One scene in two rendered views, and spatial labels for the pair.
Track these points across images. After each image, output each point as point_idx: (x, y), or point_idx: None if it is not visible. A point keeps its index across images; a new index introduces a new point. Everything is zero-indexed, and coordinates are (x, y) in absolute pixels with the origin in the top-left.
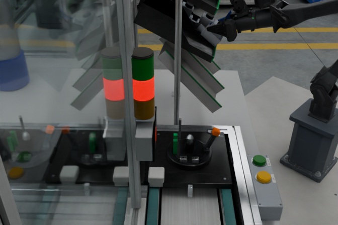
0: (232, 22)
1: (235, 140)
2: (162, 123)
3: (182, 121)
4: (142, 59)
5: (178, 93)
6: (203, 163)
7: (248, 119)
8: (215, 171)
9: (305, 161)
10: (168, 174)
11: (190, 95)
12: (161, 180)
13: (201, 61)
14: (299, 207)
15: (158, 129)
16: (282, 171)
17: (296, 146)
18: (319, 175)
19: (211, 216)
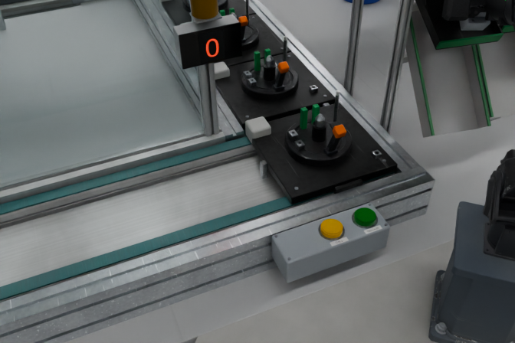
0: None
1: (395, 184)
2: (405, 125)
3: (430, 141)
4: None
5: (391, 75)
6: (303, 157)
7: None
8: (304, 175)
9: (442, 295)
10: (270, 138)
11: (504, 130)
12: (250, 133)
13: None
14: (350, 318)
15: (353, 109)
16: (418, 282)
17: (449, 261)
18: (438, 329)
19: (245, 207)
